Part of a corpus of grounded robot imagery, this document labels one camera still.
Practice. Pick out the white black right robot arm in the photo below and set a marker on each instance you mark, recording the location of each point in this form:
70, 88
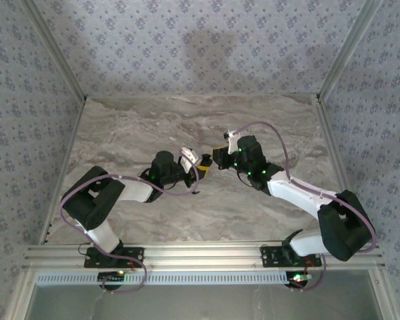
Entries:
296, 193

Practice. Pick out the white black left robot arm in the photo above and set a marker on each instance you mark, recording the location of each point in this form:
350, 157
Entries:
133, 191

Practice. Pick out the aluminium right side rail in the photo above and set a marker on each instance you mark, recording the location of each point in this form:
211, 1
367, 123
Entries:
334, 150

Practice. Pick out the aluminium front frame rail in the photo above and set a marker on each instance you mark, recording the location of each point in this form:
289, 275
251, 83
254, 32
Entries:
200, 256

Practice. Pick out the aluminium left side rail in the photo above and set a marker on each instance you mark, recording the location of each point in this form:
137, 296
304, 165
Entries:
73, 140

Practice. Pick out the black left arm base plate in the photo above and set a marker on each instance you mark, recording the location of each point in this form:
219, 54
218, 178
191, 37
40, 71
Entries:
136, 255

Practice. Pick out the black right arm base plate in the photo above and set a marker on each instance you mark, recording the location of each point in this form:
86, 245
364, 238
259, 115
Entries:
270, 256

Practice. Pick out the aluminium right corner post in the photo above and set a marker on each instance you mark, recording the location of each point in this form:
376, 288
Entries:
347, 50

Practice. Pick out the aluminium corner post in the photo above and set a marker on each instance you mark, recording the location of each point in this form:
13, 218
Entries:
55, 50
347, 50

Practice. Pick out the aluminium left corner post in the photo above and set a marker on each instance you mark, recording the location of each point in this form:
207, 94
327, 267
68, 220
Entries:
55, 50

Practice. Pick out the aluminium left lower frame post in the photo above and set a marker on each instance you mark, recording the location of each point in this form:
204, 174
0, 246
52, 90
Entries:
23, 293

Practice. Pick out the aluminium frame post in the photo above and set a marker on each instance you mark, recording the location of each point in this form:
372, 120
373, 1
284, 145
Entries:
23, 293
383, 296

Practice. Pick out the aluminium right lower frame post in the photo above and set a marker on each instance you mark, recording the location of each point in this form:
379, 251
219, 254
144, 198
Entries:
383, 296

